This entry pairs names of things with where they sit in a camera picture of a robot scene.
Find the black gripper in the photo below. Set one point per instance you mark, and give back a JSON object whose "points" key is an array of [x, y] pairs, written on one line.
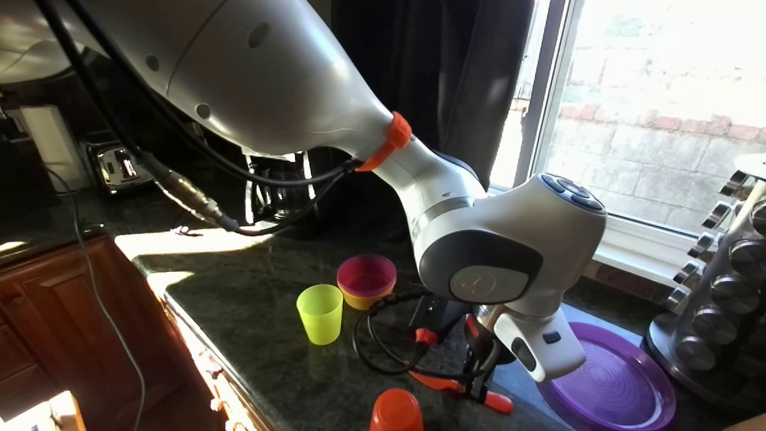
{"points": [[481, 361]]}

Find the orange plastic cup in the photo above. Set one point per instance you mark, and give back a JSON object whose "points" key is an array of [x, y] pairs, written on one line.
{"points": [[396, 413]]}

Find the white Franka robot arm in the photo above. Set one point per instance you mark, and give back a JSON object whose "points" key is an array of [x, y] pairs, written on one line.
{"points": [[279, 72]]}

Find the green plastic cup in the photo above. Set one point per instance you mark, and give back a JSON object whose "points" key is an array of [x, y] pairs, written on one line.
{"points": [[322, 315]]}

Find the orange plastic utensil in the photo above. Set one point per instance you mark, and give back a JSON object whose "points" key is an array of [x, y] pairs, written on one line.
{"points": [[502, 404]]}

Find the yellow plastic bowl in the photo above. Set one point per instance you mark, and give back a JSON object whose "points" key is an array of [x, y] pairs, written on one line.
{"points": [[363, 303]]}

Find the purple plastic plate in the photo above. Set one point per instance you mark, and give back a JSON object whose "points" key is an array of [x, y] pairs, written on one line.
{"points": [[614, 391]]}

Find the dark curtain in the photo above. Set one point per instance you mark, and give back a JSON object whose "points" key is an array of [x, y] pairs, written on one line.
{"points": [[445, 72]]}

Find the chrome toaster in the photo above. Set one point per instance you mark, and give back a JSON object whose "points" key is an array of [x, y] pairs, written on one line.
{"points": [[121, 163]]}

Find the brown wooden cabinet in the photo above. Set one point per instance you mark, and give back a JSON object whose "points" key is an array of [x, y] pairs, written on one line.
{"points": [[56, 337]]}

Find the window with white frame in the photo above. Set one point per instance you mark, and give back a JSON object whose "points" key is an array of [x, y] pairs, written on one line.
{"points": [[654, 104]]}

